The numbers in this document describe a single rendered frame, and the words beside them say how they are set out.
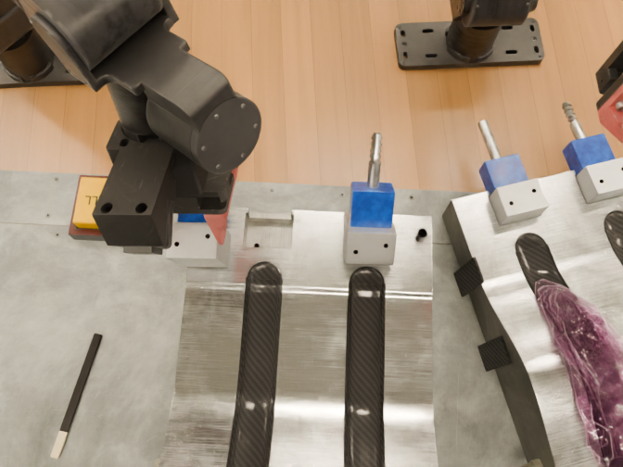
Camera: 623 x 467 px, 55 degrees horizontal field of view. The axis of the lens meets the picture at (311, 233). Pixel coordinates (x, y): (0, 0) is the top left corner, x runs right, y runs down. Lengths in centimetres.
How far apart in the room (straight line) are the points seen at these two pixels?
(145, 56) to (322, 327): 33
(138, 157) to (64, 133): 40
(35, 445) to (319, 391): 33
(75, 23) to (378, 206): 33
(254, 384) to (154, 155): 27
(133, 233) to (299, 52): 49
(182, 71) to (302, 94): 43
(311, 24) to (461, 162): 29
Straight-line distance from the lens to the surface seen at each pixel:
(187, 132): 40
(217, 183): 51
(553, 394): 65
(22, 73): 90
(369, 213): 61
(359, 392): 63
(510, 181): 73
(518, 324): 67
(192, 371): 63
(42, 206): 82
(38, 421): 76
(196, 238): 59
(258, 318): 63
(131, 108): 47
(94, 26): 41
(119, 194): 45
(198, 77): 40
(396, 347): 63
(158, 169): 46
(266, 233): 67
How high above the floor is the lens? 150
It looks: 71 degrees down
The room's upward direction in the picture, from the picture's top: straight up
